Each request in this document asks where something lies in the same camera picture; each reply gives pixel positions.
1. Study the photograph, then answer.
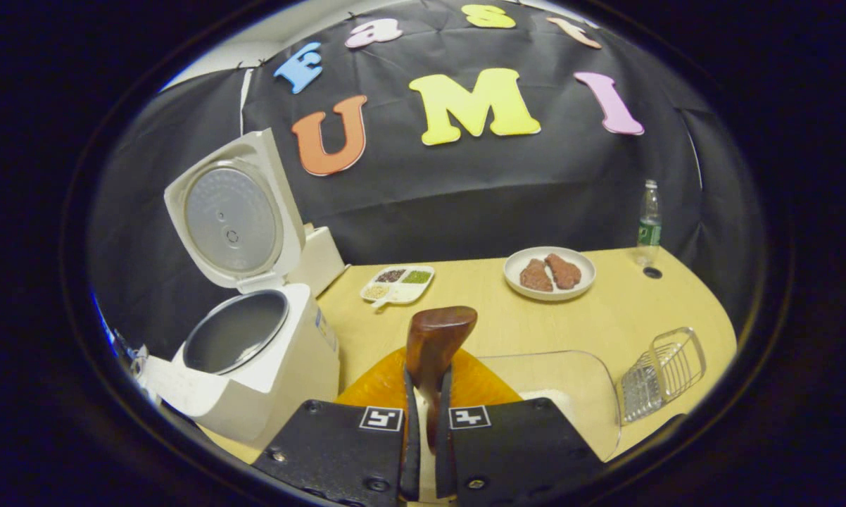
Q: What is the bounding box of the white rice cooker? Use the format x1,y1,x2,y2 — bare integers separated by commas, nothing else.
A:
141,128,341,451

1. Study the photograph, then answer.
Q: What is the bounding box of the metal wire chopstick holder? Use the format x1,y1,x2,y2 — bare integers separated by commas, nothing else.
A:
619,327,707,425

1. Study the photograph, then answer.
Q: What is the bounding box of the brown meat piece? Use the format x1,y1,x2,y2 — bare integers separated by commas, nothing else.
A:
544,253,583,290
519,258,555,293

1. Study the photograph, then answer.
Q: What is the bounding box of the white round plate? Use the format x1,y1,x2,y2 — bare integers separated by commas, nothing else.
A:
503,246,597,302

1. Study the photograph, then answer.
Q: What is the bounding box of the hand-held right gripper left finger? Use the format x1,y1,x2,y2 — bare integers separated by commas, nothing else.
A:
253,349,422,507

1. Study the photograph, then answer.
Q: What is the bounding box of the clear plastic water bottle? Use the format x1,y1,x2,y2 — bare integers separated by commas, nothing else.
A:
636,180,663,268

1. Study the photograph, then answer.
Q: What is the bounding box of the white toaster with bread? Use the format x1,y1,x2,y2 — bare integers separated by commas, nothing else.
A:
286,224,347,297

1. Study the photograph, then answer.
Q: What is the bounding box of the clear plastic rice container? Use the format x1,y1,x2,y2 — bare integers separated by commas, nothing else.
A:
476,350,622,463

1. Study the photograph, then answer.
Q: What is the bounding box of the white divided grain dish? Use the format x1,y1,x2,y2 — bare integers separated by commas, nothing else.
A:
360,265,436,311

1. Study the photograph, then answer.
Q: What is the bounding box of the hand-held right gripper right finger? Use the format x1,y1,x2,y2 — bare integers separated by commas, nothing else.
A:
434,349,607,507

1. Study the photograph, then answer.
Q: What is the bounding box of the brown wooden spoon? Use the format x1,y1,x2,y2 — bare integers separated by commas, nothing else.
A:
405,306,479,453

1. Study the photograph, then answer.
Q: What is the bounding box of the black backdrop cloth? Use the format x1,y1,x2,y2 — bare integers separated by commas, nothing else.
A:
89,0,765,360

